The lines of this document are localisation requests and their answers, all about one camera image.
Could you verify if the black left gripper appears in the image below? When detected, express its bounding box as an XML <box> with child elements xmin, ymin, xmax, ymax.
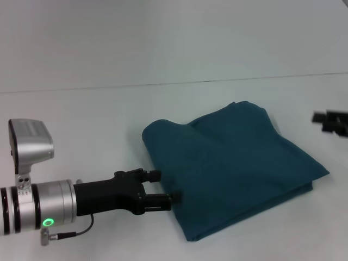
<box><xmin>73</xmin><ymin>167</ymin><xmax>182</xmax><ymax>217</ymax></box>

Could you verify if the teal blue shirt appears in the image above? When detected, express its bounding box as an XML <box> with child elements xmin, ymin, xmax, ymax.
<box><xmin>141</xmin><ymin>100</ymin><xmax>331</xmax><ymax>243</ymax></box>

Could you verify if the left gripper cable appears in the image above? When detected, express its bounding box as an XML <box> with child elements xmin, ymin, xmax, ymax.
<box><xmin>40</xmin><ymin>213</ymin><xmax>95</xmax><ymax>247</ymax></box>

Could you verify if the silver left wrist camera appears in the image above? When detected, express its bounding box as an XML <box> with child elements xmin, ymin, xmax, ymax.
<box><xmin>8</xmin><ymin>118</ymin><xmax>55</xmax><ymax>195</ymax></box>

